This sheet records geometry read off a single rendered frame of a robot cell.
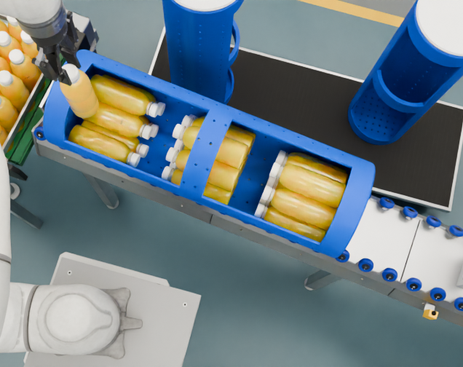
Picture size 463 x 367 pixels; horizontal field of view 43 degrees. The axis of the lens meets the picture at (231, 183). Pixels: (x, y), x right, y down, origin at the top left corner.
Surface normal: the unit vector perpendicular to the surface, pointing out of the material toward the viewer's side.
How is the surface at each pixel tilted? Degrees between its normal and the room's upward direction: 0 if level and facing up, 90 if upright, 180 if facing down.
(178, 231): 0
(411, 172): 0
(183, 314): 0
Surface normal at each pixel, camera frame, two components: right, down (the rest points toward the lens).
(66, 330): 0.17, -0.32
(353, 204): -0.02, -0.07
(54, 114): -0.20, 0.38
